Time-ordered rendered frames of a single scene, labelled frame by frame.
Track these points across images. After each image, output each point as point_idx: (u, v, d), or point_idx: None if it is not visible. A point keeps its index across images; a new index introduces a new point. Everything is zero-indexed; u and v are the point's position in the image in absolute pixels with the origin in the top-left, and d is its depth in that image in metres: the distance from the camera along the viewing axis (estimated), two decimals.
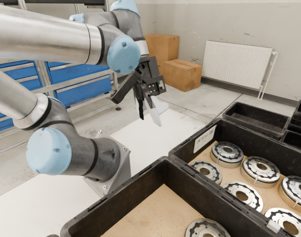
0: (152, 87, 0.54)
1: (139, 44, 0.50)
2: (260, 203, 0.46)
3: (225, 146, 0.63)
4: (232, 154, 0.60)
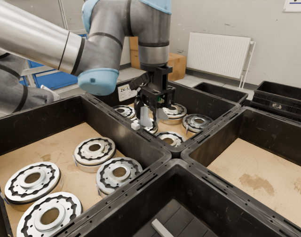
0: (149, 98, 0.48)
1: (142, 51, 0.42)
2: (154, 129, 0.54)
3: None
4: None
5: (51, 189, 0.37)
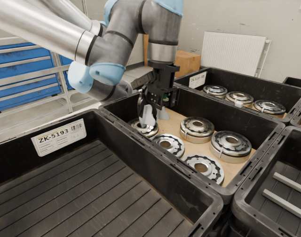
0: (154, 96, 0.49)
1: (153, 48, 0.43)
2: (155, 129, 0.54)
3: (213, 86, 0.81)
4: (218, 90, 0.78)
5: (184, 152, 0.46)
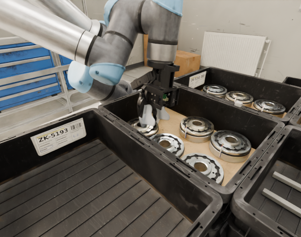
0: (154, 96, 0.49)
1: (152, 48, 0.43)
2: (155, 129, 0.54)
3: (213, 86, 0.81)
4: (218, 90, 0.78)
5: (183, 151, 0.46)
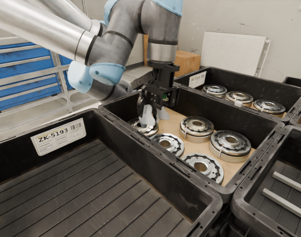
0: (154, 96, 0.49)
1: (152, 48, 0.43)
2: (155, 129, 0.54)
3: (213, 86, 0.81)
4: (218, 90, 0.78)
5: (183, 151, 0.46)
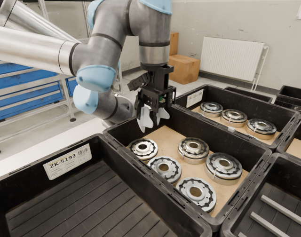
0: (150, 98, 0.48)
1: (143, 51, 0.42)
2: (155, 151, 0.58)
3: (209, 103, 0.86)
4: (214, 107, 0.82)
5: (180, 175, 0.51)
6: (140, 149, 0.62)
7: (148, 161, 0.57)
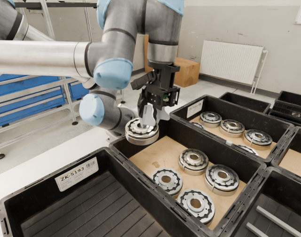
0: (154, 96, 0.49)
1: (153, 48, 0.43)
2: (155, 129, 0.54)
3: (209, 114, 0.89)
4: (213, 118, 0.86)
5: (181, 186, 0.55)
6: None
7: (148, 140, 0.52)
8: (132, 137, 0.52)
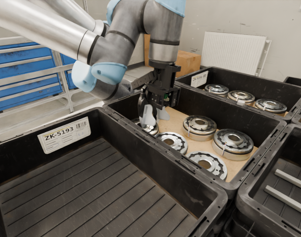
0: (155, 96, 0.49)
1: (154, 48, 0.43)
2: (155, 129, 0.54)
3: (215, 85, 0.82)
4: (220, 89, 0.79)
5: (187, 149, 0.47)
6: None
7: None
8: None
